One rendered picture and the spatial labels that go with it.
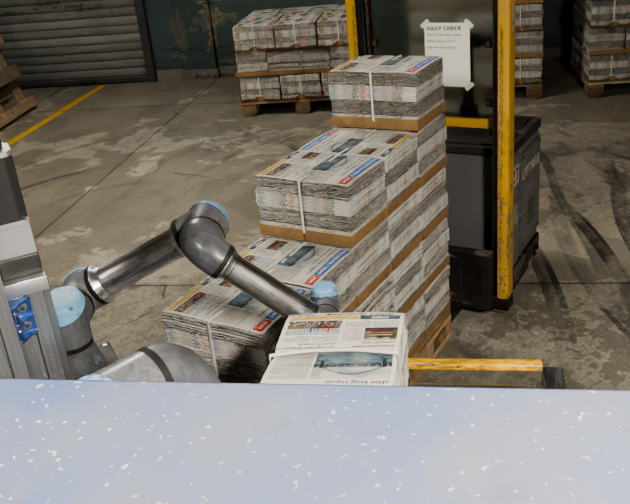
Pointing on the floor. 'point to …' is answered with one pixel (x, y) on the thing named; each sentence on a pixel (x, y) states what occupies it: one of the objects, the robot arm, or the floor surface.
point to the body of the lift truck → (525, 216)
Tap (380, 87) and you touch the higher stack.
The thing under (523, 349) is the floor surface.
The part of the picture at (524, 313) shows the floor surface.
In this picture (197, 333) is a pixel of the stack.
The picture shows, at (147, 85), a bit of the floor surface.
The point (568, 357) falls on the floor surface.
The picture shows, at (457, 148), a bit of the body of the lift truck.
